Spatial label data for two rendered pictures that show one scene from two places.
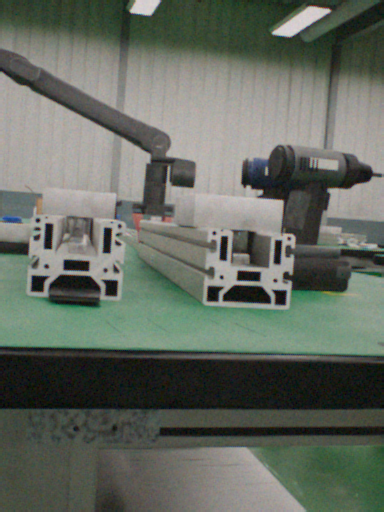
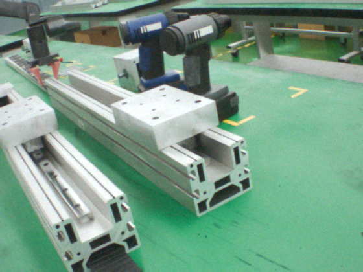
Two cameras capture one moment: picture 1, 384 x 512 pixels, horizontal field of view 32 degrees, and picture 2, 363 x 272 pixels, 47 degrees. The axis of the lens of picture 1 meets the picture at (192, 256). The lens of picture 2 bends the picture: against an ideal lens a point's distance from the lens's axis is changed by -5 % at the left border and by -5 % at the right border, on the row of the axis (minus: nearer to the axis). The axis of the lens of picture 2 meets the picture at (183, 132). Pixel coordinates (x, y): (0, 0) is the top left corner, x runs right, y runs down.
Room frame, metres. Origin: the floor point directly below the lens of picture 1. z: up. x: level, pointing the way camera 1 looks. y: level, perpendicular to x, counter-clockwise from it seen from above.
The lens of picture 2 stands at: (0.25, 0.13, 1.12)
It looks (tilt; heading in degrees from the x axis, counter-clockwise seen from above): 23 degrees down; 343
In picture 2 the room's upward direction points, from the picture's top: 12 degrees counter-clockwise
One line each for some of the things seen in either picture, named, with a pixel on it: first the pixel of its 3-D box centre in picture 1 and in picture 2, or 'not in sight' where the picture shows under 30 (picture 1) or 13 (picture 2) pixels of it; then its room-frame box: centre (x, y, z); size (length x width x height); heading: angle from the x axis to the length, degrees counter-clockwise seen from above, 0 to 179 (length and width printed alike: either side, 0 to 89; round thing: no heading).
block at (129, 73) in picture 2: not in sight; (133, 70); (1.48, -0.13, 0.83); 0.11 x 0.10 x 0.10; 107
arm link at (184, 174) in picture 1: (173, 162); (45, 20); (1.73, 0.07, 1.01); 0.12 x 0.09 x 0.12; 98
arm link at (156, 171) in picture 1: (158, 174); (37, 32); (1.72, 0.10, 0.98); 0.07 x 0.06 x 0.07; 98
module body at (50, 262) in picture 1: (76, 242); (30, 147); (1.11, 0.19, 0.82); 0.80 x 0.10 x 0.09; 10
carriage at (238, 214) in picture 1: (223, 223); (163, 121); (0.90, -0.04, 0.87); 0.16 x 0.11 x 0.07; 10
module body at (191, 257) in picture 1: (189, 249); (113, 116); (1.14, 0.00, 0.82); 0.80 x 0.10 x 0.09; 10
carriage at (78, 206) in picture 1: (78, 212); (23, 125); (1.11, 0.19, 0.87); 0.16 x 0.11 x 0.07; 10
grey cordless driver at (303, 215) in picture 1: (325, 219); (210, 67); (1.07, -0.21, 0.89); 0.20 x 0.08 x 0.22; 112
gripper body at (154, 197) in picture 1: (154, 198); (40, 51); (1.72, 0.11, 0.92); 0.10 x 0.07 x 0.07; 100
